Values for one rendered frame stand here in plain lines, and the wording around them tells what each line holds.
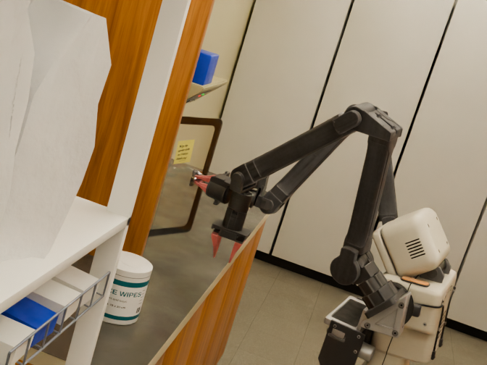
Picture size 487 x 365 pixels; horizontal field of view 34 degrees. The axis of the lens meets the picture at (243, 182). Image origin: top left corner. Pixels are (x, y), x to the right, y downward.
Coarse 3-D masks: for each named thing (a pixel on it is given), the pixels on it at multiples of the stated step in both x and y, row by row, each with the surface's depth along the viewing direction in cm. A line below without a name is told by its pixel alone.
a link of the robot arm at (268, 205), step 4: (268, 176) 251; (260, 180) 249; (264, 180) 249; (260, 184) 249; (264, 184) 249; (264, 188) 249; (260, 192) 249; (264, 192) 252; (260, 196) 247; (260, 200) 247; (264, 200) 246; (268, 200) 246; (256, 204) 247; (260, 204) 246; (264, 204) 246; (268, 204) 246; (272, 204) 246; (260, 208) 247; (264, 208) 246; (268, 208) 246
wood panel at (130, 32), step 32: (64, 0) 226; (96, 0) 224; (128, 0) 222; (160, 0) 220; (192, 0) 218; (128, 32) 224; (192, 32) 220; (128, 64) 225; (192, 64) 222; (128, 96) 227; (96, 128) 231; (160, 128) 227; (96, 160) 233; (160, 160) 229; (96, 192) 235; (160, 192) 233
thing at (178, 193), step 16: (192, 128) 249; (208, 128) 255; (176, 144) 246; (208, 144) 259; (192, 160) 255; (208, 160) 262; (176, 176) 252; (192, 176) 259; (176, 192) 255; (192, 192) 262; (160, 208) 252; (176, 208) 258; (192, 208) 265; (160, 224) 255; (176, 224) 262; (192, 224) 269
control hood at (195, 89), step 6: (216, 78) 256; (192, 84) 231; (198, 84) 233; (210, 84) 240; (216, 84) 246; (222, 84) 256; (192, 90) 231; (198, 90) 231; (204, 90) 234; (210, 90) 250; (192, 96) 234
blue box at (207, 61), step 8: (200, 56) 231; (208, 56) 231; (216, 56) 237; (200, 64) 232; (208, 64) 231; (216, 64) 240; (200, 72) 232; (208, 72) 233; (192, 80) 233; (200, 80) 233; (208, 80) 237
